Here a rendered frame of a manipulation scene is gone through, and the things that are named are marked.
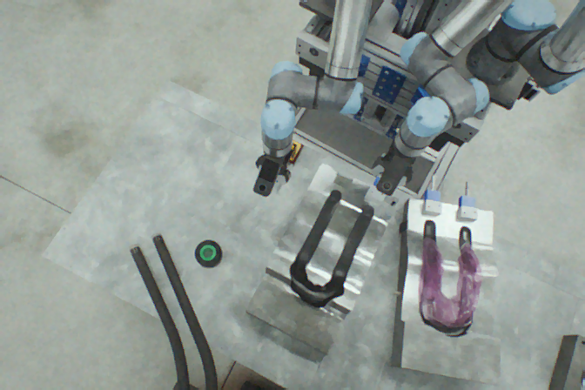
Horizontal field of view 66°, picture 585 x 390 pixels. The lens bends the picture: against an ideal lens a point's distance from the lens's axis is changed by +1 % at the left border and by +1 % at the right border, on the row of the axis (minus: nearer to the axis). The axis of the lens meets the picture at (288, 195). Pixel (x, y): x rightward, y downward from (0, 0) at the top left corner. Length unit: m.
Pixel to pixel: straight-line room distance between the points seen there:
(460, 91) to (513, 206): 1.60
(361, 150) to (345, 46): 1.22
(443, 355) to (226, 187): 0.80
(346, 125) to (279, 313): 1.20
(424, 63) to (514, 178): 1.66
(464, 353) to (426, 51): 0.78
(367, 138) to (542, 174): 0.99
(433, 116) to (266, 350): 0.80
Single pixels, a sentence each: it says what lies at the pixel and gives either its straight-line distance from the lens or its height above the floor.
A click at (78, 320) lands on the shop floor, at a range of 2.34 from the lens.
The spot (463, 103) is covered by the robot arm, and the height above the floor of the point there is 1.34.
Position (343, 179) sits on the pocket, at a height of 0.86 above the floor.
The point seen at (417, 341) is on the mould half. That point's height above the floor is 0.91.
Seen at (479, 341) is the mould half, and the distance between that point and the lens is 1.38.
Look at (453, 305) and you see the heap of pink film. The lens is 1.37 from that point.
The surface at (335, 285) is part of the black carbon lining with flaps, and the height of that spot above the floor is 0.90.
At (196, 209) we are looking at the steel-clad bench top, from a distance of 1.45.
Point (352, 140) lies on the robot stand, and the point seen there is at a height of 0.21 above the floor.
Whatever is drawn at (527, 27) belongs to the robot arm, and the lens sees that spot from 1.35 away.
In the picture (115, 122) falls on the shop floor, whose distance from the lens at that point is 2.59.
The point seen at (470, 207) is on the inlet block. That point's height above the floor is 0.88.
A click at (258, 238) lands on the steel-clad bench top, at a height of 0.80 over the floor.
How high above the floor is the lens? 2.16
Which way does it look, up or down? 71 degrees down
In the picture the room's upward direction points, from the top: 7 degrees clockwise
